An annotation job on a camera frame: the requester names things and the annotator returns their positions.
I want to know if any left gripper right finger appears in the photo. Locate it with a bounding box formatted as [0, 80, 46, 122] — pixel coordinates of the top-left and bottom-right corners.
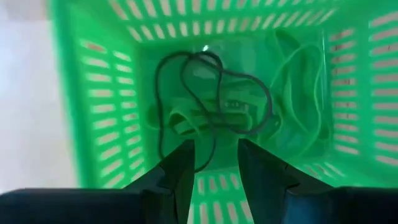
[238, 139, 398, 224]

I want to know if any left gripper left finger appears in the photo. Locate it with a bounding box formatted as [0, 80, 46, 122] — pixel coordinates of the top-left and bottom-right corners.
[0, 139, 196, 224]

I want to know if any green rubber band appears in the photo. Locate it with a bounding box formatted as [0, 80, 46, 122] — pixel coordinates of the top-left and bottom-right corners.
[269, 28, 327, 158]
[279, 46, 323, 150]
[167, 104, 254, 137]

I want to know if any black cable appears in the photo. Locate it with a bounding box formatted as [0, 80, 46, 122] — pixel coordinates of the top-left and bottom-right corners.
[154, 50, 274, 173]

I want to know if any green plastic basket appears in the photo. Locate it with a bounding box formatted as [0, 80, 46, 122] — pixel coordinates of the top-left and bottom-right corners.
[46, 0, 398, 224]

